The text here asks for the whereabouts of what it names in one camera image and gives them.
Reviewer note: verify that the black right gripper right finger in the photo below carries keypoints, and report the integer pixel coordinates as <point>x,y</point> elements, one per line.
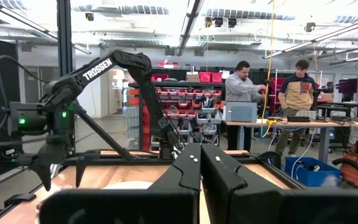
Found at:
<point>259,205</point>

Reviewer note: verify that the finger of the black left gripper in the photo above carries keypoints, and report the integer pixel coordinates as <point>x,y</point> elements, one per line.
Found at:
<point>80,171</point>
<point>43,172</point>

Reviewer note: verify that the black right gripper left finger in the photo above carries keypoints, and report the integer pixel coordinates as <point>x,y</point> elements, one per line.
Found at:
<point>166,202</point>

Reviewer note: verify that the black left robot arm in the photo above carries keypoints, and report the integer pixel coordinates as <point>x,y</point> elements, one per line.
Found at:
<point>98,70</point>

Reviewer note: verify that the grey aluminium bar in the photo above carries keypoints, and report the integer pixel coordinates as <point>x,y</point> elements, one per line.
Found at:
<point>5,180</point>

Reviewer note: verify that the white round plate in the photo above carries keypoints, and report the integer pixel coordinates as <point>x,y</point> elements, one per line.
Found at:
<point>126,185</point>

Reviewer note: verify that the blue storage bin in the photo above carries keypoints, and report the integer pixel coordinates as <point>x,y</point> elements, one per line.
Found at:
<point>309,177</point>

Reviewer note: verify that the black power strip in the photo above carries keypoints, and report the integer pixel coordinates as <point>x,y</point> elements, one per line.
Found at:
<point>298,119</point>

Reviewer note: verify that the grey equipment case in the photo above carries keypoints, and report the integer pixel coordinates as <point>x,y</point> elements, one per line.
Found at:
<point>241,112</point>

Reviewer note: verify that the orange shop vacuum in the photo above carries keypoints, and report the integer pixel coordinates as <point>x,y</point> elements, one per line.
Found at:
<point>353,174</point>

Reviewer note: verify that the wooden workbench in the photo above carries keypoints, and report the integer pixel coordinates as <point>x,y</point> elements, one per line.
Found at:
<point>322,124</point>

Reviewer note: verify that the parts shelf rack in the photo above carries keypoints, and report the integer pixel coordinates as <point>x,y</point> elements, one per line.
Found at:
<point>191,93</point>

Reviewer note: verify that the person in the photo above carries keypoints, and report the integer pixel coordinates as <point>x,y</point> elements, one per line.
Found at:
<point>241,88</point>
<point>295,93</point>

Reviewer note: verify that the red tool cabinet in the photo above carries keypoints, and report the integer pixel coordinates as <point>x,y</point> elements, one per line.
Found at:
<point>277,85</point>

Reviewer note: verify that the cardboard box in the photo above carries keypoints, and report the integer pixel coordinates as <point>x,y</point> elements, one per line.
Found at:
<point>193,78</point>

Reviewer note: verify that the red storage bin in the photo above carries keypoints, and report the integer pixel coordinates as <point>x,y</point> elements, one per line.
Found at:
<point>205,77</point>
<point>217,77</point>

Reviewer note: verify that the dark computer monitor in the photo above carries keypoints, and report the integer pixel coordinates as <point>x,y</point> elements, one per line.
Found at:
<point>348,85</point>

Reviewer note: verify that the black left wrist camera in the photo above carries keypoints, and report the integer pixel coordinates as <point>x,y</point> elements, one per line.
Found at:
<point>30,116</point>

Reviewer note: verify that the black frame side rail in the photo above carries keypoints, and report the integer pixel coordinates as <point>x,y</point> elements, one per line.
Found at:
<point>278,175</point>

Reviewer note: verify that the black table edge bracket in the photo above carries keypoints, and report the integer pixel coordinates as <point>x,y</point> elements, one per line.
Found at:
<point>20,199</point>
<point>269,155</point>

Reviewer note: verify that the black frame end rail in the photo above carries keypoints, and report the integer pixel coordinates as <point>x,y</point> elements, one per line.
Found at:
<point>151,161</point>

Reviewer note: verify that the black frame post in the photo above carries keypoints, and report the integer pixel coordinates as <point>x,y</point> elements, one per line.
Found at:
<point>64,31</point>

